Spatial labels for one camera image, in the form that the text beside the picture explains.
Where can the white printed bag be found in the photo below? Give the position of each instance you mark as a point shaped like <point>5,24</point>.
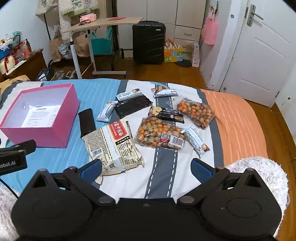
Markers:
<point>65,51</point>

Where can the red envelope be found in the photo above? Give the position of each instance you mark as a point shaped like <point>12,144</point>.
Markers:
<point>117,18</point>

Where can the black and gold cracker packet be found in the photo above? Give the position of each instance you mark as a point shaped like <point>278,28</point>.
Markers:
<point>166,114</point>

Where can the white and green knit cloth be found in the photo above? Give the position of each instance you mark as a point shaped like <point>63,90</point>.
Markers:
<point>69,14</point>

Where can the beige noodle packet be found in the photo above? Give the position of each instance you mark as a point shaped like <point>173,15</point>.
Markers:
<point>108,148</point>

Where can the beige tote bag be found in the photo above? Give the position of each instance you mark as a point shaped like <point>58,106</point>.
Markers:
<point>46,7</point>

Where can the yellow cloth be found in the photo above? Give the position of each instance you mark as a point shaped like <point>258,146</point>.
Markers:
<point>13,83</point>

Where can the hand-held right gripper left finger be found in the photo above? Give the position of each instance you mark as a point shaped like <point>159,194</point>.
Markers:
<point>91,170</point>

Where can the pink tissue box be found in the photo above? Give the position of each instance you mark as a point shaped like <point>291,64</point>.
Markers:
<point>87,18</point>

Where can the brown paper bag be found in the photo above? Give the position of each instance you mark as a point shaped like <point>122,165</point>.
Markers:
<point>55,49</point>
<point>82,46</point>

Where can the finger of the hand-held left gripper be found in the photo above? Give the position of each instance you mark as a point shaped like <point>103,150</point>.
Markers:
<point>26,146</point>

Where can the teal shopping bag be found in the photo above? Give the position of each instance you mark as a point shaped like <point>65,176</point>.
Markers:
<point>101,45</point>

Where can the white printed paper sheet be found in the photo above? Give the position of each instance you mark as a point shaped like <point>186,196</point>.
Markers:
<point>41,115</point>

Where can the pink hanging bag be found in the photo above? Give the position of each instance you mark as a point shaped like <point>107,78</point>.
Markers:
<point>210,31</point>

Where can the dark round base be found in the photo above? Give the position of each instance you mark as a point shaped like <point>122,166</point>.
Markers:
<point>185,64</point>

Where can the white door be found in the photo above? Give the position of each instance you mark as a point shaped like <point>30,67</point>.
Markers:
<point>254,58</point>

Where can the white wardrobe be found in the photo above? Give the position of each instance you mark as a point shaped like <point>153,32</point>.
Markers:
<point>185,16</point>

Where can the white standing packet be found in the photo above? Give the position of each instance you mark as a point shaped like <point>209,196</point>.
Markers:
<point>196,55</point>

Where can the colourful gift bag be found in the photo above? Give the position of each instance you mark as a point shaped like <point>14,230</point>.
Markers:
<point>173,54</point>

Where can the black foil snack packet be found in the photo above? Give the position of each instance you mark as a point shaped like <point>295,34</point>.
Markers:
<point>131,105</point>
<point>87,122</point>

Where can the clear bag of eggs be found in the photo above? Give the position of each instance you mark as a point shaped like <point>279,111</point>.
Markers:
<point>196,111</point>
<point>157,132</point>

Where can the wooden cabinet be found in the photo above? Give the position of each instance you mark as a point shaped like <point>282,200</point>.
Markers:
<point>30,64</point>

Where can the wooden overbed table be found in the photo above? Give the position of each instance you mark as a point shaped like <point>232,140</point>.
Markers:
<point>104,23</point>

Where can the pink cardboard box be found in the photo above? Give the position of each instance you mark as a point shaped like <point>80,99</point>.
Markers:
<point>57,120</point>

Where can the grey shoe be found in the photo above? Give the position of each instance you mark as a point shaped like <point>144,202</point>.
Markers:
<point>59,74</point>
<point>71,74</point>

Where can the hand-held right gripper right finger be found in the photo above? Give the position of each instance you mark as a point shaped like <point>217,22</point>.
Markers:
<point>201,170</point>

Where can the black suitcase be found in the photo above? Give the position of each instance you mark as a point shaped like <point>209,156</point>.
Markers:
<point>149,41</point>

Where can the white snack bar packet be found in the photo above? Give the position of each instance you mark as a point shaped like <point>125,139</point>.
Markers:
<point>165,92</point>
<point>128,94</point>
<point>106,111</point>
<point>195,139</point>

